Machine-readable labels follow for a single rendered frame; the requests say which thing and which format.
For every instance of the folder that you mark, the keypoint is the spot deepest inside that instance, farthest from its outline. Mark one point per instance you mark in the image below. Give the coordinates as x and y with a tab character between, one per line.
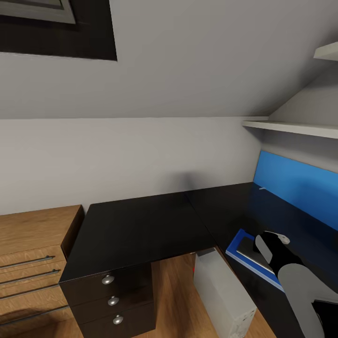
232	252

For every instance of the room divider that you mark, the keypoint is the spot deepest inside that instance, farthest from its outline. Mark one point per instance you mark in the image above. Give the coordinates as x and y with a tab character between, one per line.
312	189

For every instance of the notebook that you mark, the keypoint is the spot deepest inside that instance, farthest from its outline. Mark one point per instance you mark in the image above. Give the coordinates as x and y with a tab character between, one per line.
246	249

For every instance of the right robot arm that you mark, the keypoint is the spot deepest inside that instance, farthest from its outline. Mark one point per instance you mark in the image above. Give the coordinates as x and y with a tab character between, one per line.
315	305

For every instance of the bookcase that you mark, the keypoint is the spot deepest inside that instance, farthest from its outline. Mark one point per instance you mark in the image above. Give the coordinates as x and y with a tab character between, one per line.
327	52

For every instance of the desk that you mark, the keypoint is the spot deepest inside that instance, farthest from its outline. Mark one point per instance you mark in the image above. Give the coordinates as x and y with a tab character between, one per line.
122	234

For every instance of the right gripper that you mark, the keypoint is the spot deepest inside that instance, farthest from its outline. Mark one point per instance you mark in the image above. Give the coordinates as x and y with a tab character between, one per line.
255	249

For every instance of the desktop computer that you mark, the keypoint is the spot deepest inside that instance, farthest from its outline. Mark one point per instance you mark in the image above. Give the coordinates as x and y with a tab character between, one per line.
228	304

